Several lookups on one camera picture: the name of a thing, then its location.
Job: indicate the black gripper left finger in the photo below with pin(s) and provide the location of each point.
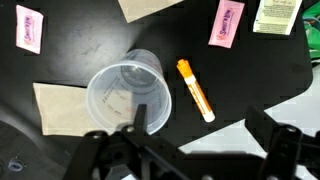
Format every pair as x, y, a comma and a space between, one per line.
133, 150

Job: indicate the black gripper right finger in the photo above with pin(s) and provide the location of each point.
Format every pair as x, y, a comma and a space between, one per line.
286, 153

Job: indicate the clear plastic measuring cup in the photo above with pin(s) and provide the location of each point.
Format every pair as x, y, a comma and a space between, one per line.
126, 86

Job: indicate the orange and white marker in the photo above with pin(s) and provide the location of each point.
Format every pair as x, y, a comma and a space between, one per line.
196, 91

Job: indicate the white flat panel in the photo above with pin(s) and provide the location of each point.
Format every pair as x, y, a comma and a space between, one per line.
233, 136

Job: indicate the pale yellow printed packet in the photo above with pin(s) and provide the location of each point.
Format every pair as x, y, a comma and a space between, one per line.
276, 16

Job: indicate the large beige paper napkin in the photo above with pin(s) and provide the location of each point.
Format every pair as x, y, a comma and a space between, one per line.
146, 8

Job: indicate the pink sugar packet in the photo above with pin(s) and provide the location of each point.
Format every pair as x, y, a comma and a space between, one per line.
226, 23
29, 29

